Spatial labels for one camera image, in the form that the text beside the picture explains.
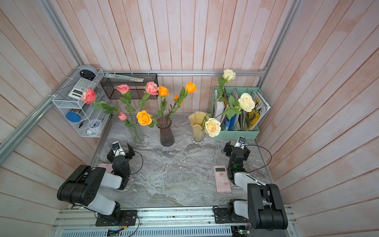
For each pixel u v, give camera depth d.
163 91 0.81
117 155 0.74
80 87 0.78
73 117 0.77
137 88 1.07
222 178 0.86
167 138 1.06
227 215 0.73
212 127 0.65
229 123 0.97
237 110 0.70
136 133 0.95
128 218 0.73
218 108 0.90
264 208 0.42
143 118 0.70
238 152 0.69
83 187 0.45
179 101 0.80
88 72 0.81
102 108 0.76
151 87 0.73
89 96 0.67
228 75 0.80
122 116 0.77
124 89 0.83
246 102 0.65
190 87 0.76
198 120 0.93
